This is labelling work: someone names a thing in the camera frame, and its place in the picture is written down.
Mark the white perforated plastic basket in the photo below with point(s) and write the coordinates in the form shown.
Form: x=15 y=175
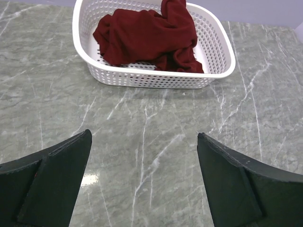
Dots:
x=213 y=50

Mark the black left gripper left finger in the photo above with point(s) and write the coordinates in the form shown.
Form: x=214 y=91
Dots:
x=40 y=190

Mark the dark red t-shirt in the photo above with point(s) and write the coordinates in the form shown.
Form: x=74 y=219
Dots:
x=165 y=40

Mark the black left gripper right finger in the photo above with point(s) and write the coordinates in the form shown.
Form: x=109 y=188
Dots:
x=244 y=192

